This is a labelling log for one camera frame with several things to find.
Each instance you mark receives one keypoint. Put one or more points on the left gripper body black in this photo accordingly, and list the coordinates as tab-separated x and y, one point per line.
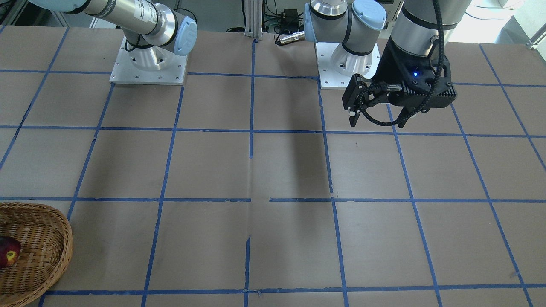
391	68

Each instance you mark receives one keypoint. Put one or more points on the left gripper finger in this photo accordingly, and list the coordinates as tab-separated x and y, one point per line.
360	94

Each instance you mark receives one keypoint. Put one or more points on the dark purple apple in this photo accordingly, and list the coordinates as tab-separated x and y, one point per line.
10	249

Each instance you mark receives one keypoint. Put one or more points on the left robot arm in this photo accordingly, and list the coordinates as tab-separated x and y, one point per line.
422	28

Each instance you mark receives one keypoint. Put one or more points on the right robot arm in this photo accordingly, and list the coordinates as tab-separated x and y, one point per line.
156	37

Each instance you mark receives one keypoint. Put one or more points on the wicker basket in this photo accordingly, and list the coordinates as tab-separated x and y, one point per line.
46	238

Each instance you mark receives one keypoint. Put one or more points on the metal cylinder connector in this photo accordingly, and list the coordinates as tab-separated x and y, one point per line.
292	38

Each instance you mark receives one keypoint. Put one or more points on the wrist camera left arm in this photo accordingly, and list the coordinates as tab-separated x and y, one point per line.
445	93

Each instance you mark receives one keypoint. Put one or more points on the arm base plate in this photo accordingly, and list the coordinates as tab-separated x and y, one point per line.
151	66
336	66

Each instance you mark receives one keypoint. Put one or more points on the aluminium frame post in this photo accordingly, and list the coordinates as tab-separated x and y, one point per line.
253	18

